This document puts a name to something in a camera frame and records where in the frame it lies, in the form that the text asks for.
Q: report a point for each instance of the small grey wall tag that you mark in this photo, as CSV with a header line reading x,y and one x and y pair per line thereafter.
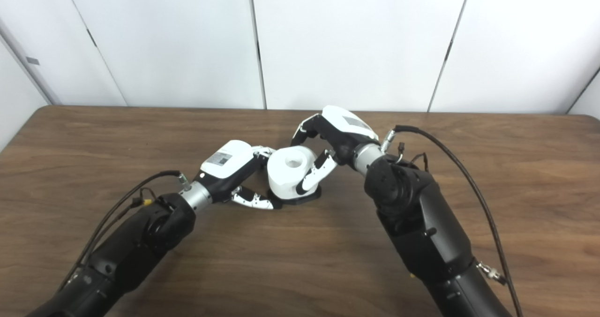
x,y
33,60

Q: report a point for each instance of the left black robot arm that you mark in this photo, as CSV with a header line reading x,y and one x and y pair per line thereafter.
x,y
131,256

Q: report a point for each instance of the black flanged holder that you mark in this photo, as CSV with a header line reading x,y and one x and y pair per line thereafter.
x,y
307,198

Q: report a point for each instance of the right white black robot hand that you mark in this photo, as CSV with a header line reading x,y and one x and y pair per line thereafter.
x,y
344,132

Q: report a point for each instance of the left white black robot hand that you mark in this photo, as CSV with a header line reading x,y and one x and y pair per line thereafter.
x,y
227,164

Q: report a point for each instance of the round white cylinder piece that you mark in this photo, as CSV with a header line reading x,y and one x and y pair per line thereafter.
x,y
283,174

